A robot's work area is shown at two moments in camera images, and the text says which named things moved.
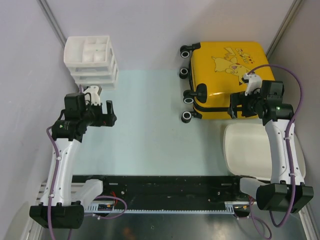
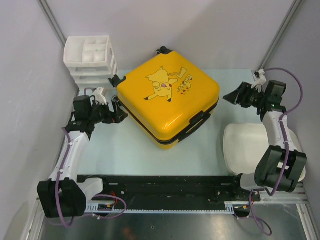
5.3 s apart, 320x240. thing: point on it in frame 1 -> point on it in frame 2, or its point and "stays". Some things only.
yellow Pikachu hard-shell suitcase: x=215 y=70 -> x=166 y=98
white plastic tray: x=246 y=151 stays
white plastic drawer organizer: x=91 y=61 stays
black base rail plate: x=171 y=192 stays
